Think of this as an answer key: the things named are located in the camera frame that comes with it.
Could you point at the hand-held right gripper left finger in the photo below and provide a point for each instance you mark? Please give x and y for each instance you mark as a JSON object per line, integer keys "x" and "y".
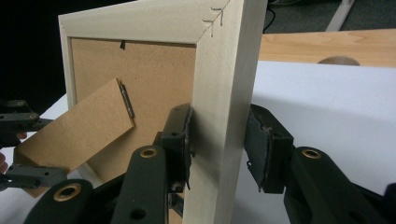
{"x": 176, "y": 146}

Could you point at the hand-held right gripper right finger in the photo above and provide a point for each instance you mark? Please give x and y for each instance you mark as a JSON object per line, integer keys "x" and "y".
{"x": 267, "y": 149}

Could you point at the wooden photo frame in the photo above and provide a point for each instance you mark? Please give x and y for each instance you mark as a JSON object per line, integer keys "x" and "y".
{"x": 218, "y": 93}

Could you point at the white metal desk frame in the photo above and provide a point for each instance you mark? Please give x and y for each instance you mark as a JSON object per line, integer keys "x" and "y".
{"x": 341, "y": 14}

